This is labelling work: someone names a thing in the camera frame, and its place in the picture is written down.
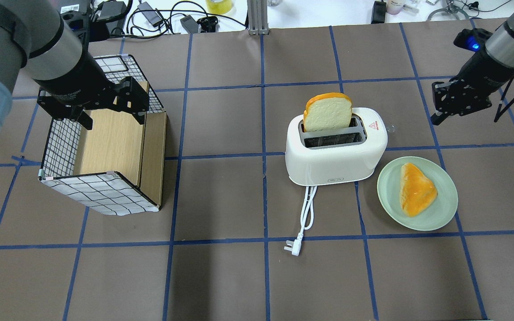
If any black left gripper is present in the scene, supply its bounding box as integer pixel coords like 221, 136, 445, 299
37, 58, 149, 130

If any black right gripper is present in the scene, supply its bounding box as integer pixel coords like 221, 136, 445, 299
430, 51, 514, 126

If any aluminium frame post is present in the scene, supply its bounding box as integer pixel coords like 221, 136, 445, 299
247, 0, 270, 35

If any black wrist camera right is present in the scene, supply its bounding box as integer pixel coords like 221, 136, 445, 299
453, 28, 493, 52

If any light green plate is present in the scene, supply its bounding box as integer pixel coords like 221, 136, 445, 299
377, 156, 458, 231

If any toast slice in toaster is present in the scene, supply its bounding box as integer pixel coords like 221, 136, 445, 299
303, 93, 352, 132

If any wire basket with wood panels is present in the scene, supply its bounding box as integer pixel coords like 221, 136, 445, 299
37, 54, 167, 216

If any orange bread on plate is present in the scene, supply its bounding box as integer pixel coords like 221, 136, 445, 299
399, 163, 438, 217

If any black power adapter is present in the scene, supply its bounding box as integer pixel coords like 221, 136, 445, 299
137, 2, 163, 27

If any white two-slot toaster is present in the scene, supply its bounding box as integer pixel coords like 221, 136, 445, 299
284, 107, 388, 186

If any white toaster power cord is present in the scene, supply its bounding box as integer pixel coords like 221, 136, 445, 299
284, 185, 319, 257

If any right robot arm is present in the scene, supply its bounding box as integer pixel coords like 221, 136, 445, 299
430, 13, 514, 125

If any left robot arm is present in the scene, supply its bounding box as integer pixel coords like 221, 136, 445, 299
0, 0, 149, 130

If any yellow tape roll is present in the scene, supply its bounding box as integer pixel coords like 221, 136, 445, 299
205, 0, 234, 16

